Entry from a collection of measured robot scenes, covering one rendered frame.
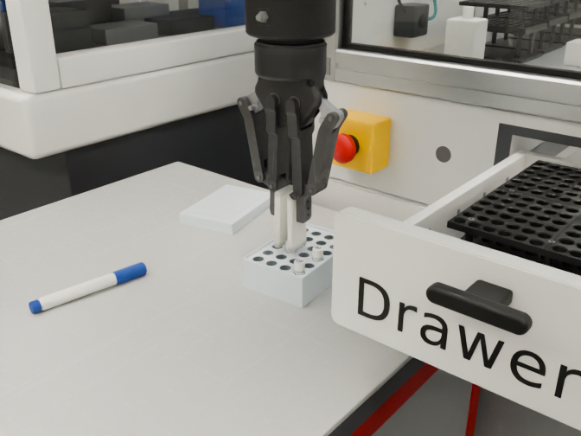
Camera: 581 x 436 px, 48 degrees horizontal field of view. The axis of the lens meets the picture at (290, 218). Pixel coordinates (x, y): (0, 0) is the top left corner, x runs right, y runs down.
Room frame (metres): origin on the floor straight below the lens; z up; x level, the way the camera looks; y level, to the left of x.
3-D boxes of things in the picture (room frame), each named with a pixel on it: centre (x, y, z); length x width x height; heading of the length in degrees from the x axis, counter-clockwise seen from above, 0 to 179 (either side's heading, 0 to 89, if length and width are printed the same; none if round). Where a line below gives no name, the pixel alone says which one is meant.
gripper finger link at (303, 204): (0.67, -0.02, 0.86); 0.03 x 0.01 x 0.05; 56
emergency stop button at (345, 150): (0.83, -0.07, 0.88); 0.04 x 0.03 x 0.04; 50
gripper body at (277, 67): (0.69, 0.00, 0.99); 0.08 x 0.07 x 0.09; 56
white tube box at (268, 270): (0.69, -0.01, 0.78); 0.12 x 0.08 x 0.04; 146
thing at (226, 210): (0.88, 0.09, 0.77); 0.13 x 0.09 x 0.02; 153
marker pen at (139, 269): (0.65, 0.23, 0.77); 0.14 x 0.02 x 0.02; 131
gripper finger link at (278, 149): (0.70, 0.01, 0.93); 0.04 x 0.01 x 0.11; 146
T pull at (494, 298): (0.39, -0.14, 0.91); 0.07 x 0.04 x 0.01; 50
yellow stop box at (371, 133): (0.86, -0.09, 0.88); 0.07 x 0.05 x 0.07; 50
